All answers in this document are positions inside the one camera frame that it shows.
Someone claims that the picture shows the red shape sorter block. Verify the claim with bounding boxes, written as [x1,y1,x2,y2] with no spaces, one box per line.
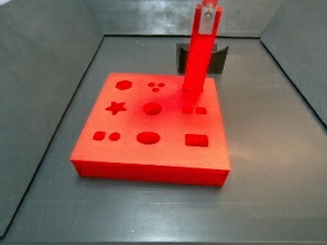
[71,74,231,187]

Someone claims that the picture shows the black curved holder stand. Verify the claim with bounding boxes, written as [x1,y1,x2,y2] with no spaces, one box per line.
[176,43,229,74]

